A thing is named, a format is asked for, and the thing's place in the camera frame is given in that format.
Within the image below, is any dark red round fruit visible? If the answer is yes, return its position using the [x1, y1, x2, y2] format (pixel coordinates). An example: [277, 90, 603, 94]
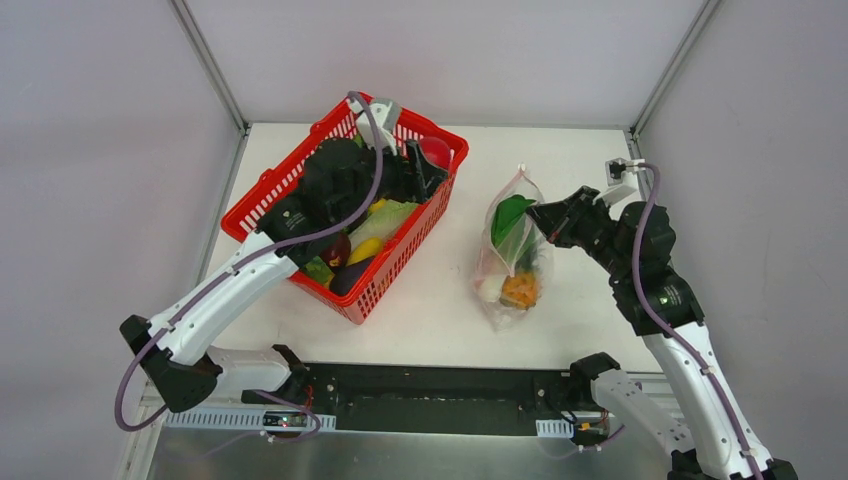
[320, 232, 352, 271]

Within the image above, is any purple eggplant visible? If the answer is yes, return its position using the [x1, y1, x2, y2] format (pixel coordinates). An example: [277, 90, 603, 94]
[329, 256, 375, 297]

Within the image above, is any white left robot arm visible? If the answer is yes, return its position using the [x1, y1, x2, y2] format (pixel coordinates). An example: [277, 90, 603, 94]
[120, 138, 449, 413]

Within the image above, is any red bell pepper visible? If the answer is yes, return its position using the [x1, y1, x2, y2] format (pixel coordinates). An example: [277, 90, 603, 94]
[418, 136, 452, 170]

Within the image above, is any white chinese cabbage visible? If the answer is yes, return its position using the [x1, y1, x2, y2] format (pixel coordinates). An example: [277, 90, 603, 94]
[348, 200, 419, 249]

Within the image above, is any clear zip top bag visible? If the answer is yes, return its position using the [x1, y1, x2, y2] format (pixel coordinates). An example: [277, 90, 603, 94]
[471, 164, 553, 332]

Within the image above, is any green parsley sprig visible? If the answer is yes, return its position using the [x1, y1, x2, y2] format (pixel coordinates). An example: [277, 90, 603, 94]
[301, 256, 335, 287]

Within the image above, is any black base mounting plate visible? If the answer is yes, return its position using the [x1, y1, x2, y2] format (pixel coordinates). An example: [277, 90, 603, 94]
[275, 362, 602, 436]

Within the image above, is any green leafy bok choy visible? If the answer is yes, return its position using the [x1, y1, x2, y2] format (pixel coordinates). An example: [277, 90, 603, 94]
[474, 194, 539, 305]

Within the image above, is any yellow mango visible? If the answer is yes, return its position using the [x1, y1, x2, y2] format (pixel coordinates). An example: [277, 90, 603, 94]
[347, 237, 383, 266]

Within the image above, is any toy pineapple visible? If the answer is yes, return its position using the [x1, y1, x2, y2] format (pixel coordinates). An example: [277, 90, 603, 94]
[499, 255, 543, 310]

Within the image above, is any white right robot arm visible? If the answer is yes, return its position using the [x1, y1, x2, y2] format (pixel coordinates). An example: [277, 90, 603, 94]
[526, 187, 798, 479]

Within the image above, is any aluminium frame rail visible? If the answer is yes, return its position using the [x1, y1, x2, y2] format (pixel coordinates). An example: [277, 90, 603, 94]
[144, 361, 601, 432]

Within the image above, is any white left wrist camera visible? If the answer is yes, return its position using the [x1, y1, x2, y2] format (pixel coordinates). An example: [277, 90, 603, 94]
[356, 97, 402, 155]

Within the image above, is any red plastic shopping basket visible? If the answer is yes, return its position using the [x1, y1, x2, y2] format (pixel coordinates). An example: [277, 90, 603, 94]
[220, 100, 469, 325]

